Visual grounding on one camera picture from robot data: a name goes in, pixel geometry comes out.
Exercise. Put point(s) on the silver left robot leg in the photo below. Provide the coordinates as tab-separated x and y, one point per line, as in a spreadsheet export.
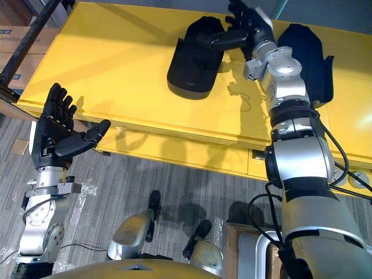
135	226

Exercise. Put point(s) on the yellow robot torso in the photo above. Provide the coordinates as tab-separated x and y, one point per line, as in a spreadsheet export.
136	268

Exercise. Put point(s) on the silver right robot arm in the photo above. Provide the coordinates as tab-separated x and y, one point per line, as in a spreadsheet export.
302	162

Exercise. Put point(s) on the cardboard box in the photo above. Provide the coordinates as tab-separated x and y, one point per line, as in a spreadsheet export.
20	71
21	36

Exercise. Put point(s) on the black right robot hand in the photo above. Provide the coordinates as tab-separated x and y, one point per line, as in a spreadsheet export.
232	35

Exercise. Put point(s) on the black plastic housing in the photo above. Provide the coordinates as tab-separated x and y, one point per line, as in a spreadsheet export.
195	58
308	58

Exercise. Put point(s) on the black metal shelf post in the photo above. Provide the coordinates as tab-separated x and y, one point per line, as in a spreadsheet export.
29	40

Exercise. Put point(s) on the silver robot leg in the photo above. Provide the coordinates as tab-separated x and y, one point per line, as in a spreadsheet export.
203	247
135	226

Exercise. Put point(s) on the yellow metal shelf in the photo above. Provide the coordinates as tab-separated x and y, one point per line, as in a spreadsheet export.
186	96

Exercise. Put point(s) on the grey plastic bin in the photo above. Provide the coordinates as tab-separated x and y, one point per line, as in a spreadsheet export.
255	255

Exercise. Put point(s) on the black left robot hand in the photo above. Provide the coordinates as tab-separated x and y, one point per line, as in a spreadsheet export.
55	128

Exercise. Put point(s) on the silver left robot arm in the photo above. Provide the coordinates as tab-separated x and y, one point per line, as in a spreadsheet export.
40	215

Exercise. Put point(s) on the silver right robot leg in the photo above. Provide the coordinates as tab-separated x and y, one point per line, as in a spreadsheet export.
203	247

